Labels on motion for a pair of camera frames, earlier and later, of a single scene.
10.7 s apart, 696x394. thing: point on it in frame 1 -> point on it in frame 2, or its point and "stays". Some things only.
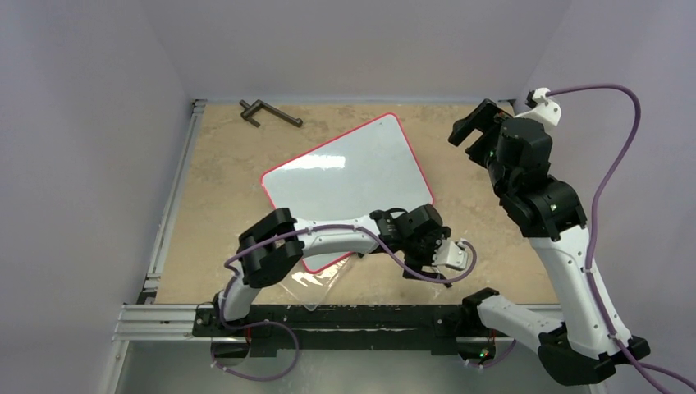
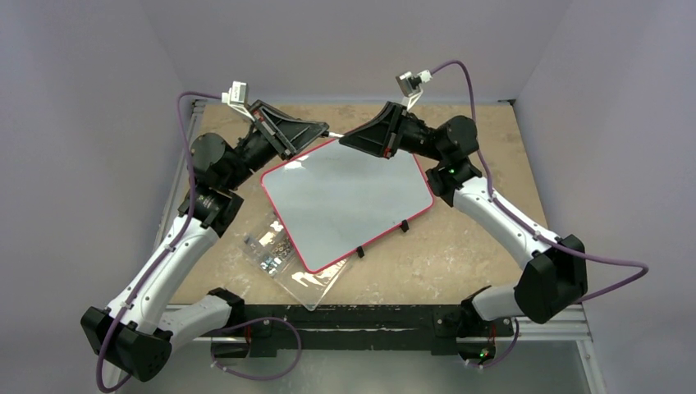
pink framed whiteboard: [368, 167] stays
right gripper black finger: [464, 127] -> [379, 138]
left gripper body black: [418, 253] -> [256, 151]
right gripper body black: [479, 129] -> [391, 130]
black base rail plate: [295, 328] stays
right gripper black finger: [487, 115] -> [391, 117]
